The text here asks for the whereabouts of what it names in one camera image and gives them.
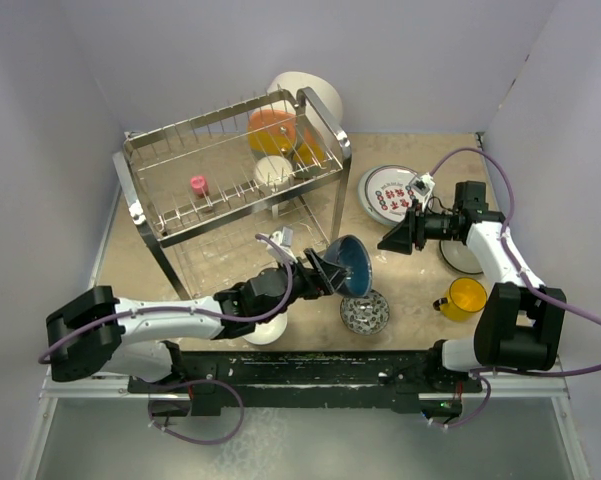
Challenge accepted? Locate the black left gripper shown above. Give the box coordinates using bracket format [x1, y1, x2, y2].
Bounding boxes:
[258, 247, 350, 324]

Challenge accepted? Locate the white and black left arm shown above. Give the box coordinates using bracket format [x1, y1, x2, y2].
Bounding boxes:
[38, 237, 370, 392]

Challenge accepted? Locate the large cream bowl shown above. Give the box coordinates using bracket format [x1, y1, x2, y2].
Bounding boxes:
[266, 71, 343, 123]

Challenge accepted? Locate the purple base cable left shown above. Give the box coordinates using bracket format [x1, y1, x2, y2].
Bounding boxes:
[147, 378, 246, 445]

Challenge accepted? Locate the aluminium frame rail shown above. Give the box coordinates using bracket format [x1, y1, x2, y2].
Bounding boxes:
[38, 354, 571, 401]

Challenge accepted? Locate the cream mug in rack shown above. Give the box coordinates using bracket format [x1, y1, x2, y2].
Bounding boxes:
[254, 155, 294, 193]

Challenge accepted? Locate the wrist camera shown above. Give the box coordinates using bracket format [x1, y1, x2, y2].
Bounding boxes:
[267, 227, 296, 264]
[409, 172, 435, 205]

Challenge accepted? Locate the plain white bowl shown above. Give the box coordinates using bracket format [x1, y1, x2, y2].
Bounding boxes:
[243, 313, 288, 346]

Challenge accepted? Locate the yellow translucent mug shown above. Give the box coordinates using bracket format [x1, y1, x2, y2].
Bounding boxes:
[432, 277, 488, 323]

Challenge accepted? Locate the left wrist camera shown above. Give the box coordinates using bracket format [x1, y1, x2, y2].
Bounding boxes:
[267, 227, 296, 264]

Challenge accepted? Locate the black white patterned bowl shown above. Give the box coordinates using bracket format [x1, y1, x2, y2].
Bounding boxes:
[340, 290, 390, 336]

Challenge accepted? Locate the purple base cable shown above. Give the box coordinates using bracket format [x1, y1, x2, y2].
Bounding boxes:
[147, 378, 246, 445]
[427, 374, 494, 431]

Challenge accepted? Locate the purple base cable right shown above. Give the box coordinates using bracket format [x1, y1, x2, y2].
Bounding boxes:
[427, 374, 494, 431]

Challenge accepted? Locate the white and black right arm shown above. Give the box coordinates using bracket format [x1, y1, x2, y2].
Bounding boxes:
[378, 181, 564, 391]

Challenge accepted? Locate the yellow plastic dish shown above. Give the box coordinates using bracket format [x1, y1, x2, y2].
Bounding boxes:
[293, 129, 325, 168]

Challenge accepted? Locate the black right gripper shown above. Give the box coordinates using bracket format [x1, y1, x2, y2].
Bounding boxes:
[378, 198, 461, 254]

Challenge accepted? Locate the dark blue ceramic bowl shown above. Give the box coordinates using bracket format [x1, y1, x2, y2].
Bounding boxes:
[323, 235, 373, 297]

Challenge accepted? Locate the pink plastic cup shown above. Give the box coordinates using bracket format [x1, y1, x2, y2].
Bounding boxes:
[189, 175, 209, 198]

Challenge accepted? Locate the stainless steel dish rack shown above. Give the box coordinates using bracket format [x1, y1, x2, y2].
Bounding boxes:
[113, 87, 352, 300]

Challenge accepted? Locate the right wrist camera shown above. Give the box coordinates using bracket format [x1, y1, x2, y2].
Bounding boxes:
[409, 172, 435, 205]

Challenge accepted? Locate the white plate with red characters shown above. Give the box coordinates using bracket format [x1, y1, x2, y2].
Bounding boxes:
[357, 165, 432, 227]

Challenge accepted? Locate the grey green small plate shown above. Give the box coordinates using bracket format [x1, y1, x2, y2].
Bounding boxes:
[439, 240, 483, 275]

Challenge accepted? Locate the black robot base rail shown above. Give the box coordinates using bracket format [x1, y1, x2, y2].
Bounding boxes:
[128, 348, 482, 417]

